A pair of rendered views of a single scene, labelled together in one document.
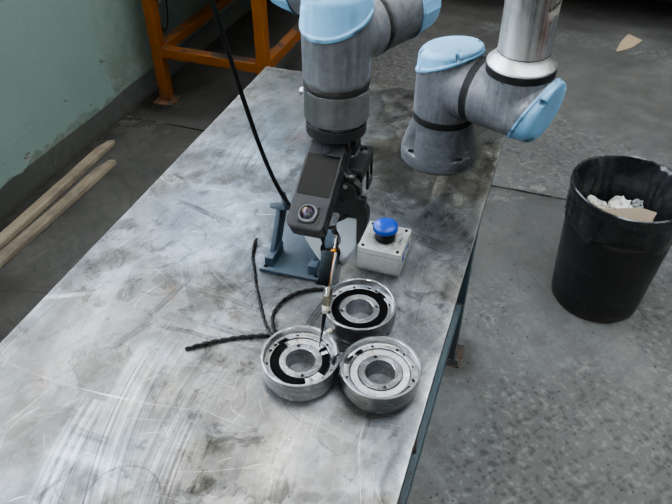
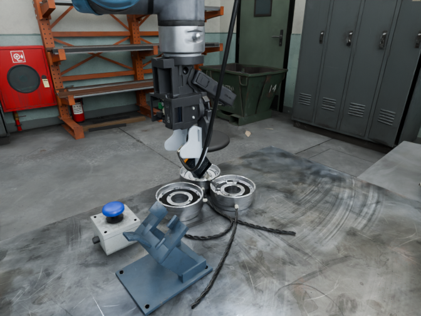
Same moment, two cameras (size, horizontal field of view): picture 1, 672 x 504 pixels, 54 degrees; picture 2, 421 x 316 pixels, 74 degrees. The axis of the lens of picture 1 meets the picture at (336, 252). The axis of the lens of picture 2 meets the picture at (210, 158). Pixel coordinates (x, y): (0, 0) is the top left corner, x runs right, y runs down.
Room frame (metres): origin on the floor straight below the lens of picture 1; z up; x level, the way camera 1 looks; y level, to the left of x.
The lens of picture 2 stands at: (1.08, 0.31, 1.17)
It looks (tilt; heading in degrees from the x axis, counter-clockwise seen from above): 25 degrees down; 212
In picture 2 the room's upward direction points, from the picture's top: straight up
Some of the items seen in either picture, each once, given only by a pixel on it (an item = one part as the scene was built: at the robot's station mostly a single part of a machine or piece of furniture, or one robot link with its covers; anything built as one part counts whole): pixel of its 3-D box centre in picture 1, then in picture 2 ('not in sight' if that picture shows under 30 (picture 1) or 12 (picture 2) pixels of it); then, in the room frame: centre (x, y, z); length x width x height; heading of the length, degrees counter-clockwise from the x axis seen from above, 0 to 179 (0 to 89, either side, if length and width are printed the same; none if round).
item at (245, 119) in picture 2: not in sight; (240, 93); (-2.55, -1.49, 0.35); 1.04 x 0.74 x 0.70; 71
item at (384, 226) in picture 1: (385, 235); (114, 216); (0.81, -0.08, 0.85); 0.04 x 0.04 x 0.05
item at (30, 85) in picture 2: not in sight; (42, 88); (-0.79, -3.35, 0.50); 0.91 x 0.24 x 1.00; 161
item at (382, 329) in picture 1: (359, 312); (180, 201); (0.67, -0.03, 0.82); 0.10 x 0.10 x 0.04
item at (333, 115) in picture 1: (333, 102); (183, 41); (0.68, 0.00, 1.15); 0.08 x 0.08 x 0.05
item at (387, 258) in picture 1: (385, 245); (113, 228); (0.81, -0.08, 0.82); 0.08 x 0.07 x 0.05; 161
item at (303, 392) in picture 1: (300, 364); (232, 192); (0.57, 0.05, 0.82); 0.10 x 0.10 x 0.04
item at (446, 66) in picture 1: (451, 77); not in sight; (1.12, -0.21, 0.97); 0.13 x 0.12 x 0.14; 49
